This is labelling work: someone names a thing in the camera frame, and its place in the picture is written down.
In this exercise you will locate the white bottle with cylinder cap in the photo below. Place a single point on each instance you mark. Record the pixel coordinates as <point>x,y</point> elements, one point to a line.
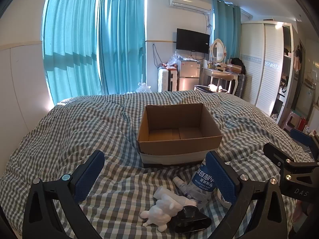
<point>163,191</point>

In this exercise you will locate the black bag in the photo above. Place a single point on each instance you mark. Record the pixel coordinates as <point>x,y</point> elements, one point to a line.
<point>238,63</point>

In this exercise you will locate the white suitcase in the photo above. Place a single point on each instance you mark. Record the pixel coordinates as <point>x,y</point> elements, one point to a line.
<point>163,81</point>

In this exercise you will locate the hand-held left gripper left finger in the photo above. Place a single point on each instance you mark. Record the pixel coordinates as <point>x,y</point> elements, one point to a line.
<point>89,176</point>

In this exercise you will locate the small white tube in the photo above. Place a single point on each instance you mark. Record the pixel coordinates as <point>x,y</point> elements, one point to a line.
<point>180,185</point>

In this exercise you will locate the white dressing table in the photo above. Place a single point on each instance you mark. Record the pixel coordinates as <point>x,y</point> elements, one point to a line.
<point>216,73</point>

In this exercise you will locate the clear plastic bag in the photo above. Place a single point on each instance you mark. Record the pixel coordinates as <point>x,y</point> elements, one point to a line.
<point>172,59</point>

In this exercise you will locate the grey checked blanket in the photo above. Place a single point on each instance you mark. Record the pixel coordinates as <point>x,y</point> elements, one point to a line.
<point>74,134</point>

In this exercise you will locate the silver fridge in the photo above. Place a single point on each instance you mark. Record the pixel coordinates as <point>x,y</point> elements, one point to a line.
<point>189,76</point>

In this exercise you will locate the pink stool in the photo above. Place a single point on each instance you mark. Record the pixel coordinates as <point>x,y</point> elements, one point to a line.
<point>291,119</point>

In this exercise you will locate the white oval mirror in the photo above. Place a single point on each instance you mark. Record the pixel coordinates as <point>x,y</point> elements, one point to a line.
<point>217,51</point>

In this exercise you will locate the clear jar with blue label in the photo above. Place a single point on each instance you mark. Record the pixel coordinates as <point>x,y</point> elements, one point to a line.
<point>201,179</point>

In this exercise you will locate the black chair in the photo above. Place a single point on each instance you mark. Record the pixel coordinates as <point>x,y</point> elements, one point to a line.
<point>203,88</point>

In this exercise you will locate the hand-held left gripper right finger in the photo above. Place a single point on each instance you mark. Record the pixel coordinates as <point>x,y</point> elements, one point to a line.
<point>220,176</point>

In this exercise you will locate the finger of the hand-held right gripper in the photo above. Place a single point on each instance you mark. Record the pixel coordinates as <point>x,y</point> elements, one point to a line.
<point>299,179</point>
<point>301,139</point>

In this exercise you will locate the wide teal curtain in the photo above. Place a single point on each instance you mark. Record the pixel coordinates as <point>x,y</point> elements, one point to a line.
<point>72,42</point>

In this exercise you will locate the white air conditioner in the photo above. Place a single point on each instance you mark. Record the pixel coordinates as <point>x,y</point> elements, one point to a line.
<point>190,3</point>

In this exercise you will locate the white toy figure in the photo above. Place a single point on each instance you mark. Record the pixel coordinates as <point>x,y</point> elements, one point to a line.
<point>162,214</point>

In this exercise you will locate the black wall television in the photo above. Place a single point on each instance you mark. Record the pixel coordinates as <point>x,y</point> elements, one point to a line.
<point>192,40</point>

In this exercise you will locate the black object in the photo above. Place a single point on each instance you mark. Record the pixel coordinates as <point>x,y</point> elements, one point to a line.
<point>189,222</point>

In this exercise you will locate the narrow teal curtain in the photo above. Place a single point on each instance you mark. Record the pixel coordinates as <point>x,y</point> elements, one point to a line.
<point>225,29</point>

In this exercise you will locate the white wardrobe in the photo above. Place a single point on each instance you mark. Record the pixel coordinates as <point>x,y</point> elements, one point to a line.
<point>264,67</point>

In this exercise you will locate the brown boxes on dressing table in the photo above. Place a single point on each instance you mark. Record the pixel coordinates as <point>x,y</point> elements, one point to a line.
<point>233,68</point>

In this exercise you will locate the brown cardboard box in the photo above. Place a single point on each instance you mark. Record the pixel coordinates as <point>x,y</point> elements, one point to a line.
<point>179,147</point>

